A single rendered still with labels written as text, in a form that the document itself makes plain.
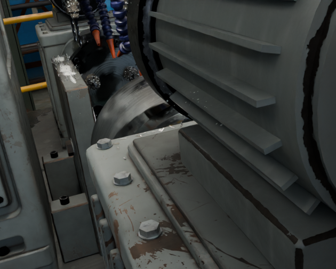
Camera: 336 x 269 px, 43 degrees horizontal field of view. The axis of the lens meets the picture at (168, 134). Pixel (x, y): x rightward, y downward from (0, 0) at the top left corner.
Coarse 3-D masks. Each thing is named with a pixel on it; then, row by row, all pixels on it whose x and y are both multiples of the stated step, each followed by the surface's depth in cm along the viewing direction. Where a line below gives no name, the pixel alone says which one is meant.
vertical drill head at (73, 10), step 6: (66, 0) 83; (72, 0) 77; (126, 0) 79; (66, 6) 77; (72, 6) 77; (78, 6) 77; (126, 6) 80; (66, 12) 85; (72, 12) 78; (78, 12) 78; (72, 18) 78; (72, 24) 86; (72, 30) 86; (78, 30) 80; (78, 36) 80; (78, 42) 80
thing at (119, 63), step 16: (80, 32) 120; (64, 48) 118; (80, 48) 106; (96, 48) 106; (80, 64) 106; (96, 64) 107; (112, 64) 109; (128, 64) 110; (96, 80) 106; (112, 80) 110; (128, 80) 109; (96, 96) 110; (96, 112) 111
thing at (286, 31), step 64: (192, 0) 26; (256, 0) 20; (320, 0) 16; (192, 64) 25; (256, 64) 19; (320, 64) 16; (192, 128) 35; (256, 128) 21; (320, 128) 17; (256, 192) 25; (320, 192) 19; (320, 256) 21
